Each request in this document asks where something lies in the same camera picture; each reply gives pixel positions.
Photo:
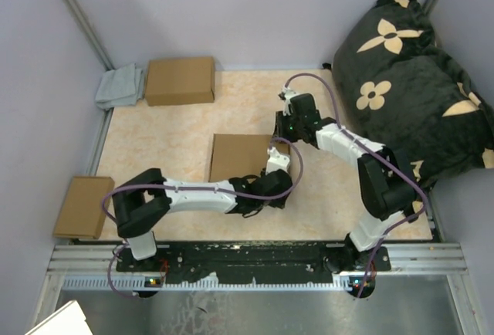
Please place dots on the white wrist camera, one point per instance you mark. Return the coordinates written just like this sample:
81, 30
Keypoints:
277, 161
286, 95

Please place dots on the white board corner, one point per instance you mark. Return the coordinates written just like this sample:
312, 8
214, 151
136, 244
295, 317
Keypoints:
68, 320

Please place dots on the aluminium frame rail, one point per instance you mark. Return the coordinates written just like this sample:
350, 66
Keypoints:
264, 288

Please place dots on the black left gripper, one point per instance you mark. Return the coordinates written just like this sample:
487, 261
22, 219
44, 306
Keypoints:
277, 202

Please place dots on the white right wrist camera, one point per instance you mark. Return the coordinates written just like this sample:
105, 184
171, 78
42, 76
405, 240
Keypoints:
286, 95

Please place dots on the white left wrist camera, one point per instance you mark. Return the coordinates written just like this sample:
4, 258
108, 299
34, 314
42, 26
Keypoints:
277, 161

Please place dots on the brown cardboard box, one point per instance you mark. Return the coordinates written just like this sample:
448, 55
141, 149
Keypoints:
238, 155
180, 81

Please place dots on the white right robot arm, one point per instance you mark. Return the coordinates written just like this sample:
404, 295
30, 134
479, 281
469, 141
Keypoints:
384, 175

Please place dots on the black floral pillow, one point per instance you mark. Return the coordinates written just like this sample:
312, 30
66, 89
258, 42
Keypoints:
399, 88

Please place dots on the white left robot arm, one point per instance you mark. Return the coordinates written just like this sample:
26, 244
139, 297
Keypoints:
143, 201

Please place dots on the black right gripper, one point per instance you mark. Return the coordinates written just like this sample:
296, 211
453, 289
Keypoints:
280, 120

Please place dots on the grey folded cloth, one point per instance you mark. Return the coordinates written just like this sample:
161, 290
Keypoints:
120, 87

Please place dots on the folded brown cardboard box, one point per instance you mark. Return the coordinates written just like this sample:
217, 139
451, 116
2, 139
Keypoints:
180, 81

